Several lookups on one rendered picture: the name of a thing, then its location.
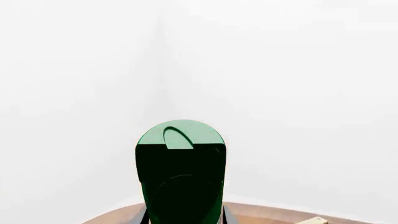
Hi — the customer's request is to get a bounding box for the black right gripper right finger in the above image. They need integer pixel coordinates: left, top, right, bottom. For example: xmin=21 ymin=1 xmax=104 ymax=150
xmin=221 ymin=205 xmax=239 ymax=224

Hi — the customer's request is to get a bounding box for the beige wooden tray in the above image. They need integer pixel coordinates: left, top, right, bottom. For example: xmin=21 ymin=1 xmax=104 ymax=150
xmin=295 ymin=216 xmax=330 ymax=224

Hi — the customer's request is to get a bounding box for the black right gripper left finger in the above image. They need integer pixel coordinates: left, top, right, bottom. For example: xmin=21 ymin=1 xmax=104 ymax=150
xmin=132 ymin=205 xmax=150 ymax=224

